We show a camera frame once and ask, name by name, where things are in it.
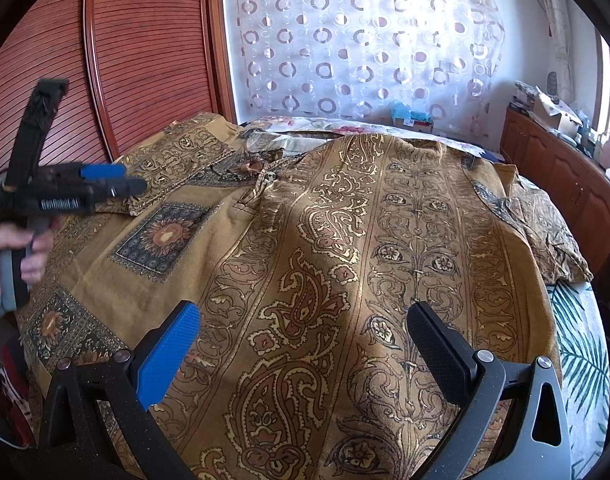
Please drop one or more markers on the brown paisley patterned garment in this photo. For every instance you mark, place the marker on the brown paisley patterned garment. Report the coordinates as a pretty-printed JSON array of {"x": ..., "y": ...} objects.
[{"x": 303, "y": 269}]

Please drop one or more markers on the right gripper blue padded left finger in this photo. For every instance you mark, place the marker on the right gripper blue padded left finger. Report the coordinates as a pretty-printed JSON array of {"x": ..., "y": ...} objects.
[{"x": 73, "y": 439}]

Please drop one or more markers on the open cardboard box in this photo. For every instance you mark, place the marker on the open cardboard box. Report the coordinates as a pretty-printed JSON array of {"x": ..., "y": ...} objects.
[{"x": 555, "y": 116}]

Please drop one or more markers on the pink vase on cabinet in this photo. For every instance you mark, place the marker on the pink vase on cabinet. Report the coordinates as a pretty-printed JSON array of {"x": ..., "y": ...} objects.
[{"x": 603, "y": 157}]

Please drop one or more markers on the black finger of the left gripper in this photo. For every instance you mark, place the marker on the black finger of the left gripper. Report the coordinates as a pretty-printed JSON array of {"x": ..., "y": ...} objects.
[{"x": 125, "y": 187}]

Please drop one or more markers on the red-brown slatted wooden headboard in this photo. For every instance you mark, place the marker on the red-brown slatted wooden headboard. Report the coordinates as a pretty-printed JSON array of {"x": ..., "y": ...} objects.
[{"x": 134, "y": 67}]

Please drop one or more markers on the brown wooden side cabinet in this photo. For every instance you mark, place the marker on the brown wooden side cabinet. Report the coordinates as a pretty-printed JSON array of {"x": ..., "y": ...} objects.
[{"x": 574, "y": 183}]

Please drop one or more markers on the blue packet on box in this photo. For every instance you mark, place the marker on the blue packet on box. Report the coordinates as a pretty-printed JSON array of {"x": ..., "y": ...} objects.
[{"x": 403, "y": 116}]

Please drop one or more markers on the floral leaf-patterned bed cover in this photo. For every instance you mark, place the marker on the floral leaf-patterned bed cover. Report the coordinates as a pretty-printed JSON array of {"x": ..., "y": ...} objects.
[{"x": 580, "y": 336}]

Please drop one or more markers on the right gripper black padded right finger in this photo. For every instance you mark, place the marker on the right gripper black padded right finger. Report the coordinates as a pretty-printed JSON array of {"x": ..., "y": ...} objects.
[{"x": 534, "y": 440}]

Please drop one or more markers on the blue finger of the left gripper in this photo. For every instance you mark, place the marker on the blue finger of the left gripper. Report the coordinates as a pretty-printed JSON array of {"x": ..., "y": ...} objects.
[{"x": 96, "y": 172}]

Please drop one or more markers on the white circle-patterned lace curtain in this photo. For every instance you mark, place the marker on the white circle-patterned lace curtain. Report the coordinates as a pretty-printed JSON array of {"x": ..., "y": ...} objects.
[{"x": 357, "y": 59}]

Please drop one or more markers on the person's left hand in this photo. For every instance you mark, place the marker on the person's left hand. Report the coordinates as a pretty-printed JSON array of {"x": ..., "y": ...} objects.
[{"x": 33, "y": 266}]

